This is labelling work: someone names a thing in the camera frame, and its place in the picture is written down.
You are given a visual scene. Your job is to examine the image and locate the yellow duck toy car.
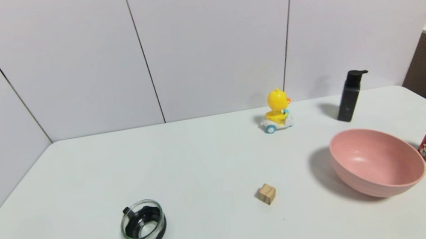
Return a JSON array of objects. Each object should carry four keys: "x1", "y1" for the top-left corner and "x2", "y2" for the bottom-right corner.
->
[{"x1": 256, "y1": 86, "x2": 296, "y2": 135}]

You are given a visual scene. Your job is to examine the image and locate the black pump bottle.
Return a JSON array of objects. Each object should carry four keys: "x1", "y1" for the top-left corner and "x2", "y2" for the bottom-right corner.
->
[{"x1": 330, "y1": 67, "x2": 376, "y2": 125}]

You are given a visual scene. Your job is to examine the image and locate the small wooden cube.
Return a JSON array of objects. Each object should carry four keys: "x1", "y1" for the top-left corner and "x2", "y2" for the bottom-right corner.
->
[{"x1": 255, "y1": 182, "x2": 278, "y2": 207}]

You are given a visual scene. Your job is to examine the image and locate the pink bowl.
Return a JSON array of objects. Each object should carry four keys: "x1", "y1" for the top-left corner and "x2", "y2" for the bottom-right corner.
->
[{"x1": 326, "y1": 118, "x2": 426, "y2": 206}]

